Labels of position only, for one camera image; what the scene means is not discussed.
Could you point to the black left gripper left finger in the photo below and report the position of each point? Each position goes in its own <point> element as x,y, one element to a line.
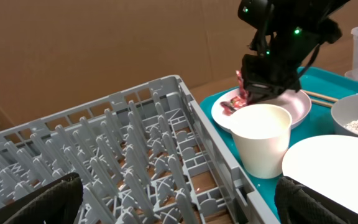
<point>57,202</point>

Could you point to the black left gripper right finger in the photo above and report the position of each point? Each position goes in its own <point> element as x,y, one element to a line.
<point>299,204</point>

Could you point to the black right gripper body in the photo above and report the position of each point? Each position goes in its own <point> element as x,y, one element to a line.
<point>263,81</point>

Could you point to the red snack wrapper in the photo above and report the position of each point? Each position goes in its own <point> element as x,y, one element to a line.
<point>239,100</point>

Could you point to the white paper cup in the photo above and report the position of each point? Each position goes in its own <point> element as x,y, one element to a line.
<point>261,134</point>

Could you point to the small white bowl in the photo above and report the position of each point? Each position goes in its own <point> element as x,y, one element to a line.
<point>327,164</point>

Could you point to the grey bowl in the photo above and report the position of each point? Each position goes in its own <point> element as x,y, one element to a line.
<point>343,112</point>

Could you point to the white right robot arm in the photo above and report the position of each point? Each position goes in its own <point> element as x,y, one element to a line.
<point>289,34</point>

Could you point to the grey dishwasher rack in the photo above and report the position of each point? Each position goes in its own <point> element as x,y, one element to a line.
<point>148,154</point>

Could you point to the large white plate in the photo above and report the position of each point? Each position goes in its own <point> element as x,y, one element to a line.
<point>298,104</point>

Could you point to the wooden chopstick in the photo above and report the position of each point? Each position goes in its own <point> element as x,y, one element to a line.
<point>320,96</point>
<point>322,103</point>

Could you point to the teal plastic tray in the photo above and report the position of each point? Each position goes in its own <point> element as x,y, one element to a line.
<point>318,121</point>

